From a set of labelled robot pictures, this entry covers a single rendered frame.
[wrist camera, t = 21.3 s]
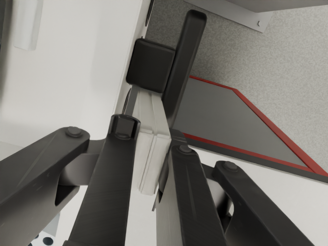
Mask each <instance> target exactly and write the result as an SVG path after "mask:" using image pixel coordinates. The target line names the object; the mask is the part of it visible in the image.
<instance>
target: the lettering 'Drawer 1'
mask: <svg viewBox="0 0 328 246"><path fill-rule="evenodd" d="M153 3H154V0H151V3H150V6H149V10H148V14H147V18H146V23H145V26H146V27H147V24H148V21H149V18H150V14H151V11H152V7H153ZM130 91H131V88H130V90H129V92H128V94H127V96H126V99H125V103H124V106H123V111H122V114H124V113H125V110H126V106H127V102H128V98H129V94H130Z"/></svg>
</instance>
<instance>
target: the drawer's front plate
mask: <svg viewBox="0 0 328 246"><path fill-rule="evenodd" d="M150 3H151V0H106V1H105V6H104V11H103V15H102V21H101V26H100V30H99V35H98V40H97V44H96V49H95V54H94V58H93V63H92V67H91V72H90V77H89V81H88V86H87V91H86V95H85V100H84V104H83V109H82V115H81V120H80V124H79V128H81V129H83V130H86V131H87V132H88V133H89V134H90V140H101V139H104V138H106V136H107V133H108V128H109V124H110V119H111V116H112V115H113V114H121V113H122V111H123V106H124V103H125V99H126V96H127V94H128V92H129V90H130V88H132V85H129V84H128V83H127V82H126V76H127V72H128V68H129V64H130V61H131V57H132V53H133V49H134V45H135V42H136V40H137V39H140V38H142V37H143V39H144V38H145V35H146V31H147V27H148V24H147V27H146V26H145V23H146V18H147V14H148V10H149V6H150ZM148 23H149V22H148ZM87 187H88V186H87V185H84V186H80V189H79V191H78V193H77V194H76V195H75V196H74V197H73V198H72V199H71V201H70V202H69V203H68V204H67V205H66V206H65V207H64V208H63V209H62V210H61V213H60V218H59V223H58V227H57V232H56V237H55V241H54V246H62V245H63V243H64V241H65V240H68V238H69V236H70V233H71V230H72V227H73V225H74V222H75V219H76V217H77V214H78V212H79V209H80V206H81V204H82V201H83V198H84V195H85V192H86V190H87Z"/></svg>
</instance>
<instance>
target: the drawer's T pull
mask: <svg viewBox="0 0 328 246"><path fill-rule="evenodd" d="M206 21H207V16H206V14H205V13H203V12H200V11H197V10H193V9H191V10H189V11H188V12H187V14H186V16H185V19H184V23H183V26H182V30H181V33H180V36H179V40H178V43H177V46H176V49H174V48H173V47H170V46H167V45H164V44H161V43H157V42H154V41H150V40H147V39H143V38H140V39H137V40H136V42H135V45H134V49H133V53H132V57H131V61H130V64H129V68H128V72H127V76H126V82H127V83H128V84H129V85H133V86H136V87H140V88H143V89H146V90H150V91H153V92H157V93H162V97H161V101H162V103H163V107H164V112H165V116H166V120H167V124H168V128H173V125H174V122H175V119H176V116H177V113H178V110H179V107H180V104H181V101H182V98H183V94H184V91H185V88H186V85H187V82H188V78H189V75H190V72H191V69H192V66H193V63H194V60H195V57H196V54H197V51H198V48H199V45H200V42H201V39H202V35H203V32H204V29H205V26H206Z"/></svg>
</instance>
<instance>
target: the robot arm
mask: <svg viewBox="0 0 328 246"><path fill-rule="evenodd" d="M84 185H87V186H88V187H87V190H86V192H85V195H84V198H83V201H82V204H81V206H80V209H79V212H78V214H77V217H76V219H75V222H74V225H73V227H72V230H71V233H70V236H69V238H68V240H65V241H64V243H63V245H62V246H125V238H126V230H127V221H128V212H129V203H130V195H131V190H135V191H136V190H137V189H139V191H140V192H141V194H144V195H149V196H152V195H153V194H155V193H156V190H157V186H158V185H159V188H158V192H157V195H156V198H155V201H154V205H153V208H152V211H154V210H155V209H156V241H157V246H315V245H314V244H313V243H312V242H311V241H310V240H309V239H308V237H307V236H306V235H305V234H304V233H303V232H302V231H301V230H300V229H299V228H298V227H297V226H296V225H295V224H294V223H293V222H292V221H291V220H290V218H289V217H288V216H287V215H286V214H285V213H284V212H283V211H282V210H281V209H280V208H279V207H278V206H277V205H276V204H275V203H274V202H273V201H272V199H271V198H270V197H269V196H267V195H266V194H265V193H264V192H263V190H262V189H261V188H260V187H259V186H258V185H257V184H256V183H255V182H254V181H253V180H252V179H251V178H250V177H249V176H248V175H247V174H246V173H245V171H244V170H243V169H241V168H240V167H239V166H237V165H236V164H235V163H233V162H230V161H217V162H216V163H215V166H214V167H211V166H208V165H206V164H203V163H201V160H200V157H199V155H198V153H197V152H196V151H195V150H193V149H192V148H189V147H188V144H187V142H186V139H185V136H184V134H183V133H182V132H181V131H180V130H177V129H172V128H168V124H167V120H166V116H165V112H164V107H163V103H162V101H161V97H160V95H158V94H154V93H151V95H150V94H149V93H148V91H144V90H140V91H138V94H137V98H136V102H135V106H134V110H133V114H132V116H129V115H125V114H113V115H112V116H111V119H110V124H109V128H108V133H107V136H106V138H104V139H101V140H90V134H89V133H88V132H87V131H86V130H83V129H81V128H78V127H75V126H74V127H73V126H69V127H62V128H59V129H57V130H56V131H54V132H52V133H50V134H48V135H47V136H45V137H43V138H41V139H39V140H37V141H36V142H34V143H32V144H30V145H29V146H27V147H25V148H23V149H21V150H19V151H18V152H16V153H14V154H12V155H10V156H9V157H7V158H5V159H3V160H1V161H0V246H28V245H29V244H30V243H31V242H32V241H33V240H34V239H35V238H36V237H37V236H38V234H39V233H40V232H41V231H42V230H43V229H44V228H45V227H46V226H47V225H48V224H49V223H50V222H51V221H52V220H53V219H54V218H55V216H56V215H57V214H58V213H59V212H60V211H61V210H62V209H63V208H64V207H65V206H66V205H67V204H68V203H69V202H70V201H71V199H72V198H73V197H74V196H75V195H76V194H77V193H78V191H79V189H80V186H84ZM232 203H233V205H234V211H233V215H231V214H230V213H229V210H230V207H231V205H232Z"/></svg>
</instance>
